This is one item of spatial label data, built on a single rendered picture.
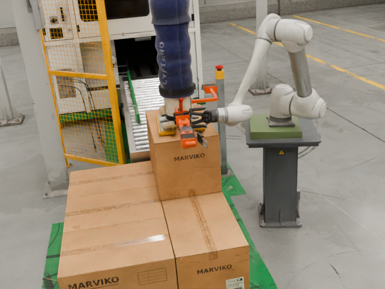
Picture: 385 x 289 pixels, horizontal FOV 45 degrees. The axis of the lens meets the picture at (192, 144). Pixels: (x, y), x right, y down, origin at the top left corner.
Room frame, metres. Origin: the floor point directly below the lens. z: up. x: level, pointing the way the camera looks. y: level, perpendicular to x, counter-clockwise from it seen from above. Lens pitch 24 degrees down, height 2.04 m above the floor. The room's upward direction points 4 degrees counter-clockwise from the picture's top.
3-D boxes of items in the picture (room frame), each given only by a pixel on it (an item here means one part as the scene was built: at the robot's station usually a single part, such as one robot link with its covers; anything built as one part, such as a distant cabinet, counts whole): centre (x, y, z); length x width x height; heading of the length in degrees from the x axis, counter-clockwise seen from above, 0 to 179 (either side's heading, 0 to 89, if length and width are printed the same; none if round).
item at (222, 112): (2.56, -0.18, 1.08); 0.09 x 0.06 x 0.09; 6
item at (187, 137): (2.20, 0.02, 1.08); 0.08 x 0.07 x 0.05; 6
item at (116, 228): (2.52, 0.32, 0.34); 1.20 x 1.00 x 0.40; 9
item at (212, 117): (2.55, -0.11, 1.08); 0.09 x 0.07 x 0.08; 96
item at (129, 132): (4.32, 0.63, 0.50); 2.31 x 0.05 x 0.19; 9
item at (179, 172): (2.85, 0.08, 0.74); 0.60 x 0.40 x 0.40; 9
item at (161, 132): (2.79, 0.17, 0.97); 0.34 x 0.10 x 0.05; 6
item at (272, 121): (3.09, -0.64, 0.83); 0.22 x 0.18 x 0.06; 177
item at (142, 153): (3.21, 0.13, 0.58); 0.70 x 0.03 x 0.06; 99
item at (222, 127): (3.86, -0.28, 0.50); 0.07 x 0.07 x 1.00; 9
